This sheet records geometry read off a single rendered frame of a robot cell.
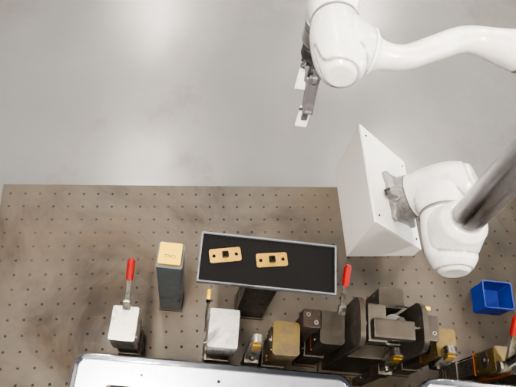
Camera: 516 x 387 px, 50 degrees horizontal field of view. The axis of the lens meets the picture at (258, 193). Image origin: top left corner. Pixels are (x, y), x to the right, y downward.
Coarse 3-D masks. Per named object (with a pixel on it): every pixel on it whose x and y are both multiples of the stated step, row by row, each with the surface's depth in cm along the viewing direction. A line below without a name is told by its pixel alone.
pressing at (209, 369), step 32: (96, 352) 146; (96, 384) 142; (128, 384) 143; (160, 384) 144; (192, 384) 145; (224, 384) 147; (256, 384) 148; (288, 384) 149; (320, 384) 150; (448, 384) 154; (480, 384) 155
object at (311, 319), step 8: (304, 312) 148; (312, 312) 148; (320, 312) 148; (296, 320) 158; (304, 320) 147; (312, 320) 147; (320, 320) 147; (304, 328) 147; (312, 328) 147; (320, 328) 147; (304, 336) 158
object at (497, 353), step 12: (492, 348) 156; (504, 348) 156; (468, 360) 169; (480, 360) 161; (492, 360) 155; (444, 372) 184; (456, 372) 175; (468, 372) 168; (480, 372) 161; (492, 372) 156; (504, 372) 154
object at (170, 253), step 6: (162, 246) 144; (168, 246) 145; (174, 246) 145; (180, 246) 145; (162, 252) 144; (168, 252) 144; (174, 252) 144; (180, 252) 144; (162, 258) 143; (168, 258) 143; (174, 258) 143; (180, 258) 144; (162, 264) 143; (168, 264) 143; (174, 264) 143
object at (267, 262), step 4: (256, 256) 146; (260, 256) 146; (264, 256) 147; (268, 256) 147; (272, 256) 146; (276, 256) 147; (280, 256) 147; (284, 256) 147; (256, 260) 146; (264, 260) 146; (268, 260) 146; (272, 260) 145; (276, 260) 147; (280, 260) 147; (284, 260) 147; (256, 264) 145; (260, 264) 145; (264, 264) 146; (268, 264) 146; (272, 264) 146; (276, 264) 146; (280, 264) 146; (284, 264) 146
